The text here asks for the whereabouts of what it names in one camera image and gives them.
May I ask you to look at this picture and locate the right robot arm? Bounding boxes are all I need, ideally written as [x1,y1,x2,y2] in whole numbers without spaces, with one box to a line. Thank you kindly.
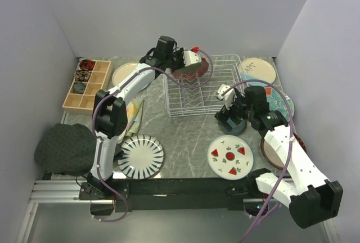
[215,84,343,228]

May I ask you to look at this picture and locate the red teal floral plate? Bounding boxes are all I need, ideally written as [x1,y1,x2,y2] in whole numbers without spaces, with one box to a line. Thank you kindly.
[264,87,295,122]

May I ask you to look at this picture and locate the grey fabric item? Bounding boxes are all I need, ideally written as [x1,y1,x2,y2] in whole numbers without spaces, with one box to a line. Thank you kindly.
[73,82,86,95]

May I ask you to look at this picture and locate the wooden compartment box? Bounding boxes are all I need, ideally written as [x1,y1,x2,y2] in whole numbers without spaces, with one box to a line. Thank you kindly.
[62,59,113,115]

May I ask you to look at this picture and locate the patterned brown fabric item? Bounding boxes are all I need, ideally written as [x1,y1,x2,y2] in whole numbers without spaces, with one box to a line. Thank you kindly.
[74,70,91,82]

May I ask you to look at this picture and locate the blue striped white plate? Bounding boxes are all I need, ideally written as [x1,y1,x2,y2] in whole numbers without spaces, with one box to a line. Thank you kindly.
[118,134,164,180]

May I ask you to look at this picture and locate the purple cable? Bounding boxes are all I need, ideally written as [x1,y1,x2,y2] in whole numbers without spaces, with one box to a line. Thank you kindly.
[222,79,296,243]
[91,47,214,223]

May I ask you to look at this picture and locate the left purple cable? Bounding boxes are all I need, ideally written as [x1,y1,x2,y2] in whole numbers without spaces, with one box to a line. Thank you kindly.
[91,47,214,223]

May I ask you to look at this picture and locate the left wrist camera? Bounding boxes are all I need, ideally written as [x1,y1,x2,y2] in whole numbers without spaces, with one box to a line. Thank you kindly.
[183,50,202,66]

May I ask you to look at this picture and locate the pink polka dot plate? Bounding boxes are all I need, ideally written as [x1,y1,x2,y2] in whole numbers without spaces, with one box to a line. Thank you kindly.
[170,57,209,81]

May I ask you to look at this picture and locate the maroon rim beige plate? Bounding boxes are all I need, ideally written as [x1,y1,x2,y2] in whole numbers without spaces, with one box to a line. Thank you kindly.
[260,133,307,169]

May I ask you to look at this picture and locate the beige saucer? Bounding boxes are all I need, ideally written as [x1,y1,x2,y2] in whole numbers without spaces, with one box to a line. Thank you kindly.
[178,59,202,73]

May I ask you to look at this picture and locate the dark dotted cloth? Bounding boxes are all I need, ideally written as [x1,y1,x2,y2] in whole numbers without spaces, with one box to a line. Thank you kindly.
[34,123,123,176]

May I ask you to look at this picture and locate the black table front beam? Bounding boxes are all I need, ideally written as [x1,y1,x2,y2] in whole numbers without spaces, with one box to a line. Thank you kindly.
[78,177,282,213]

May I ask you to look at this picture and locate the cream blue plate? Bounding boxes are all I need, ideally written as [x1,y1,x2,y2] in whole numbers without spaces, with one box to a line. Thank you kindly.
[238,57,277,84]
[112,62,138,89]

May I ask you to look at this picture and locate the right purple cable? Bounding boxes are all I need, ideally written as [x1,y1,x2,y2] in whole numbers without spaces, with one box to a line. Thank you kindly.
[222,79,296,243]

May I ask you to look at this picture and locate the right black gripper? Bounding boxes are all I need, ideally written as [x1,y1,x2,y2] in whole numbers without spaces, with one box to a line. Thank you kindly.
[215,91,254,132]

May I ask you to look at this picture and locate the white wire dish rack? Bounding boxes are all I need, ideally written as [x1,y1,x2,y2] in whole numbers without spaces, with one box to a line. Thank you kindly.
[163,55,242,117]

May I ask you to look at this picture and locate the cream blue plate left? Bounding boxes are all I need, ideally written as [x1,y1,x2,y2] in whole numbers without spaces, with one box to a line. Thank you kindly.
[112,62,138,89]

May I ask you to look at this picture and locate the cream blue plate right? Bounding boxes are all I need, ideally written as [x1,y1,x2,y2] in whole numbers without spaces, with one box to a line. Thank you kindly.
[238,57,277,84]

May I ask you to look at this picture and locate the teal saucer brown rim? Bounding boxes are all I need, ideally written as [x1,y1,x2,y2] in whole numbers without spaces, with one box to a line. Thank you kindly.
[218,119,247,136]

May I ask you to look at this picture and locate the watermelon pattern plate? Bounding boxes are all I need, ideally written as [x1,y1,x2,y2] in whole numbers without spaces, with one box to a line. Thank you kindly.
[206,135,254,181]

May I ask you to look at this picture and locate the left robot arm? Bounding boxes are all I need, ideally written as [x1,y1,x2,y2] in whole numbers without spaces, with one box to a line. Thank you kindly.
[87,36,185,199]

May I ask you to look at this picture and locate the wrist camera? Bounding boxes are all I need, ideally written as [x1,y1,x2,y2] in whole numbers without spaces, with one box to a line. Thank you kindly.
[183,50,202,66]
[217,84,236,110]

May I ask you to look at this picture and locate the floral pastel cloth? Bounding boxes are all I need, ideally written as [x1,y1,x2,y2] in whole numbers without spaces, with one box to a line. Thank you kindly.
[125,97,144,137]

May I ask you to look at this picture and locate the red black fabric item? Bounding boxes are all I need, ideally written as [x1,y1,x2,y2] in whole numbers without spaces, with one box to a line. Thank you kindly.
[79,59,96,71]

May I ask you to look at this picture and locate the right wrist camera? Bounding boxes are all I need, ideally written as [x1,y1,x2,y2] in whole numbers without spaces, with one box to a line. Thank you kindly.
[217,84,236,110]

